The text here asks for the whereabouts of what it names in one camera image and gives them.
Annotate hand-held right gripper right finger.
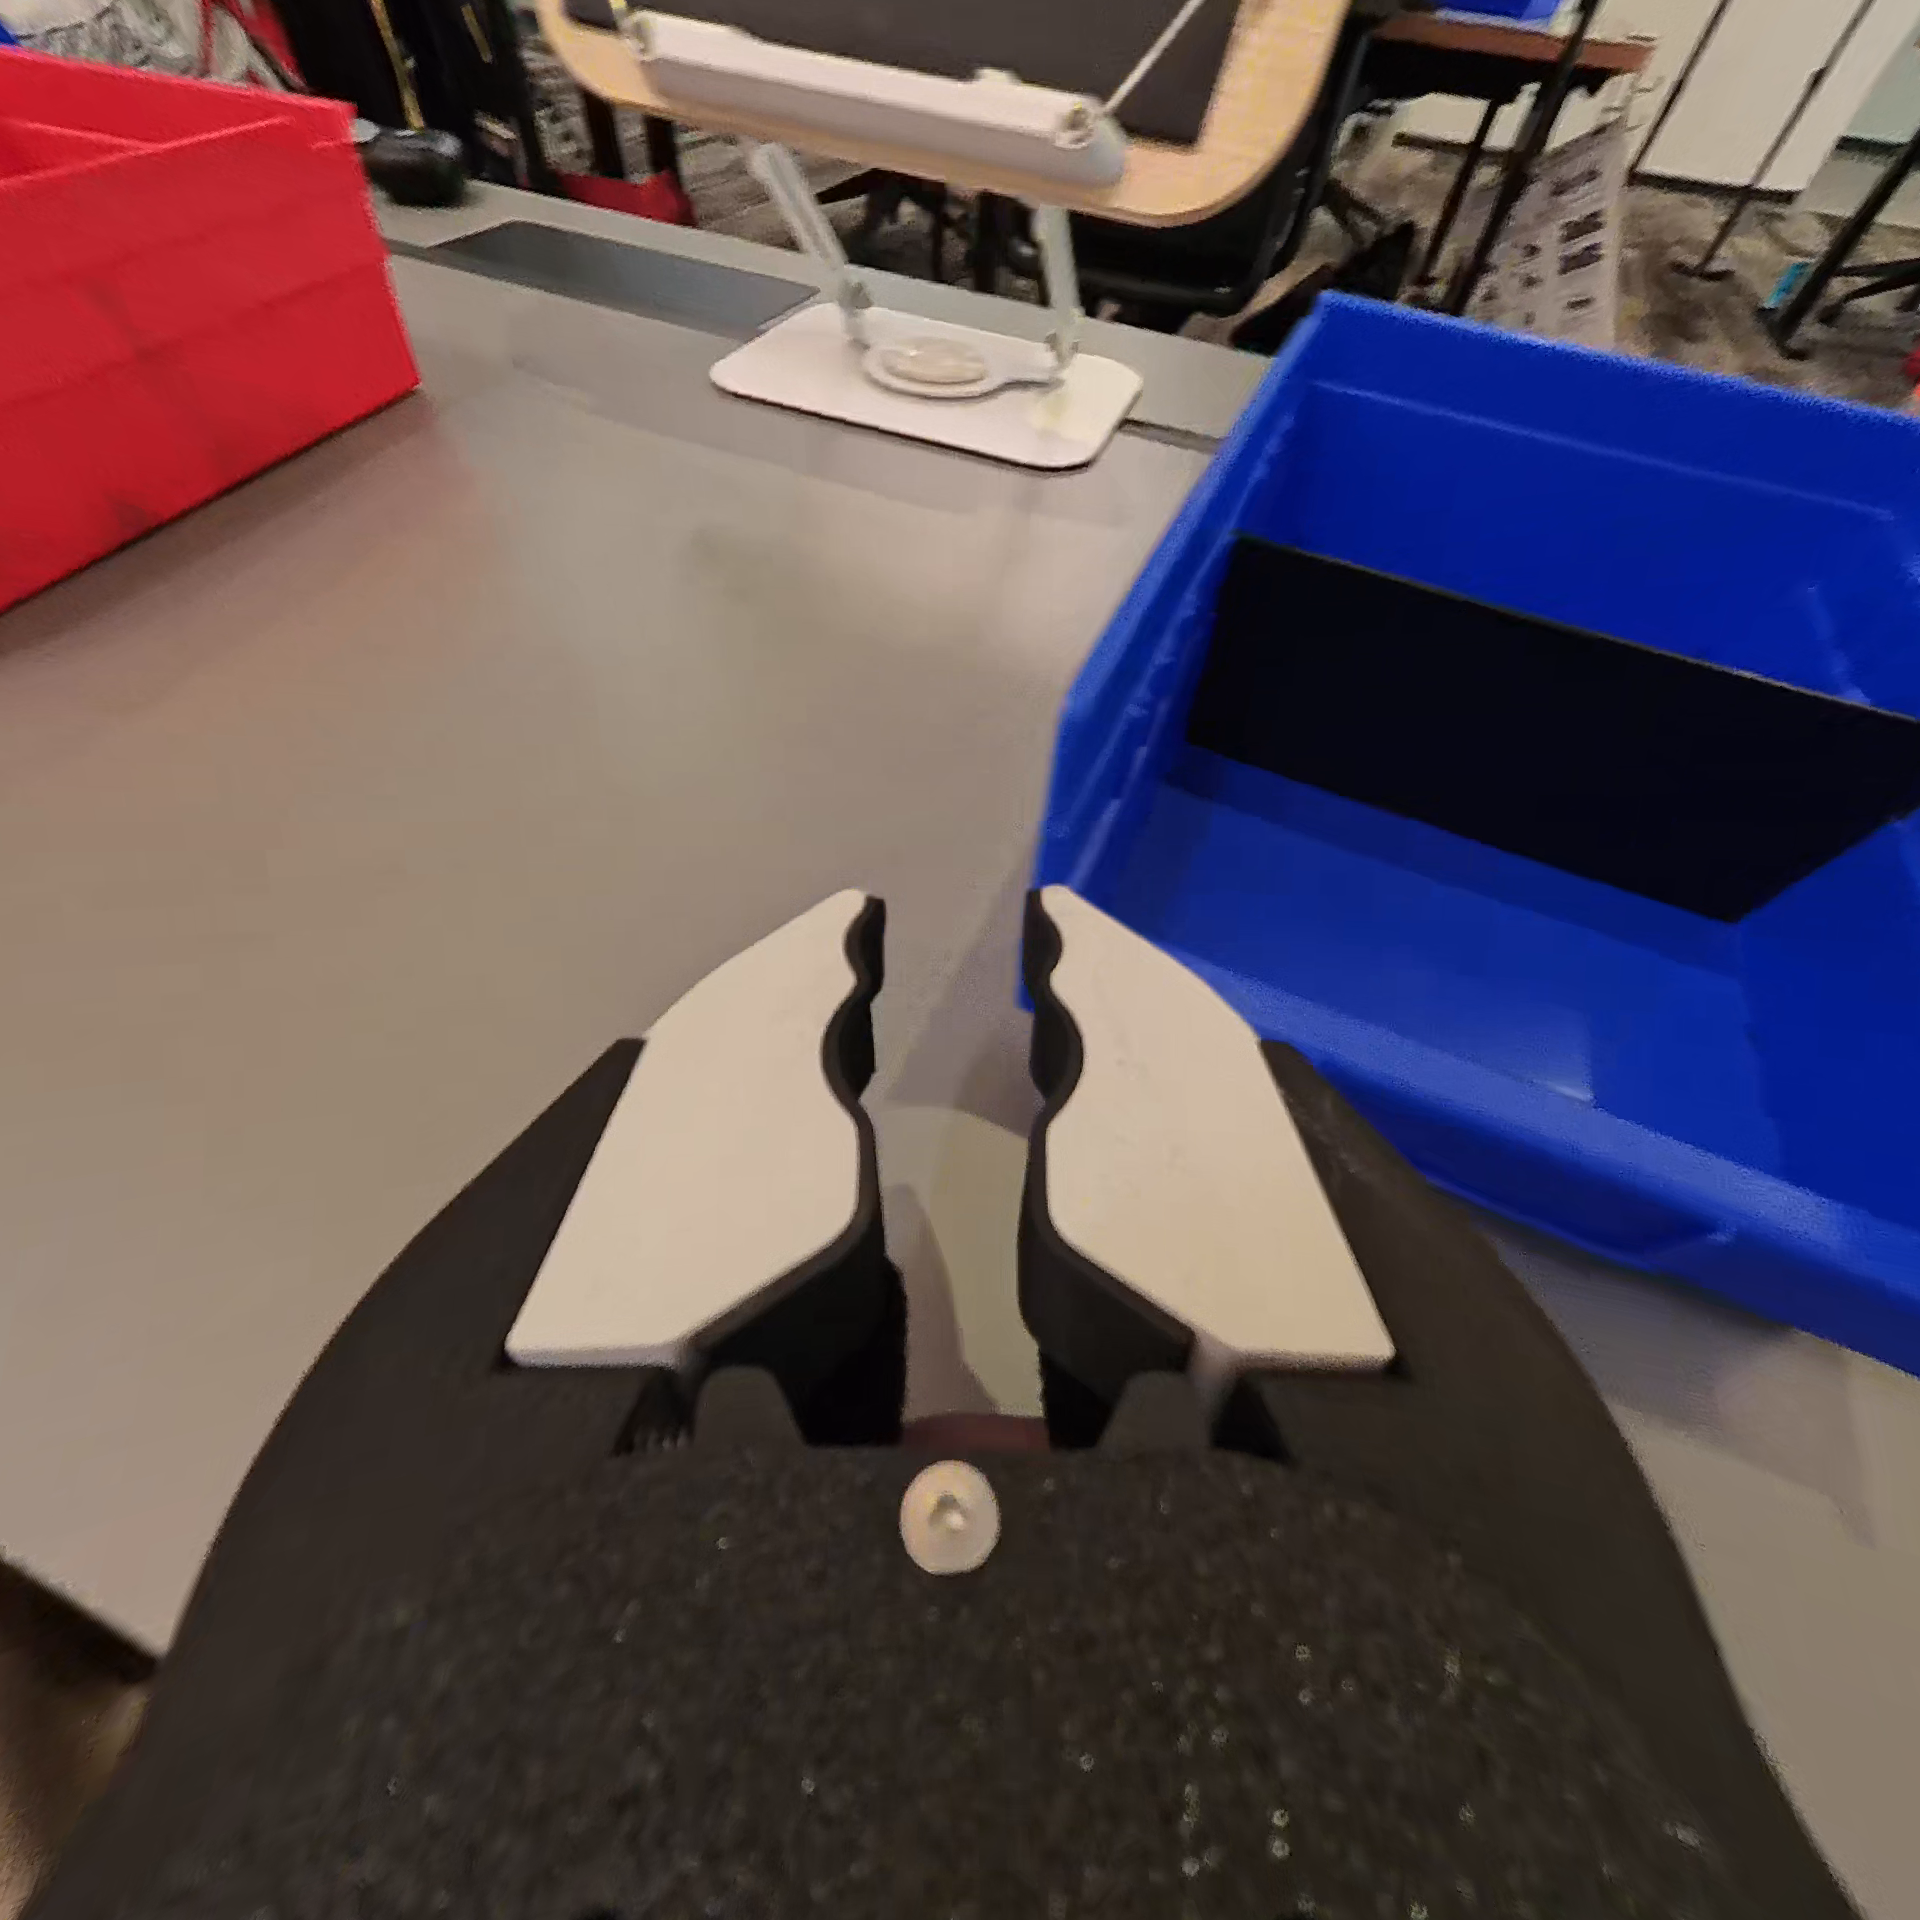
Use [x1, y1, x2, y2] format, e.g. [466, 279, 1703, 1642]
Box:
[1020, 886, 1396, 1449]

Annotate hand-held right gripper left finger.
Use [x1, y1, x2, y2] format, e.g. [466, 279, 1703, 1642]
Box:
[508, 890, 909, 1443]

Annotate blue plastic bin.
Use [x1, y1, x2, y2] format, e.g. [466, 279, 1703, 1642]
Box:
[1024, 288, 1920, 1373]

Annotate red plastic bin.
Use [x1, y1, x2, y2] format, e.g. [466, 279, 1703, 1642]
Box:
[0, 46, 423, 615]

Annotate black bin divider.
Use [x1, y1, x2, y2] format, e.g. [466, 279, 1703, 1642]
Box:
[1188, 537, 1920, 923]

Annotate printed paper poster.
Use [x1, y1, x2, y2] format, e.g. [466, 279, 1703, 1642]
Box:
[1471, 119, 1635, 337]

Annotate white folding stand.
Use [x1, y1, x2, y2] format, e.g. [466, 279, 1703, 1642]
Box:
[616, 0, 1145, 472]

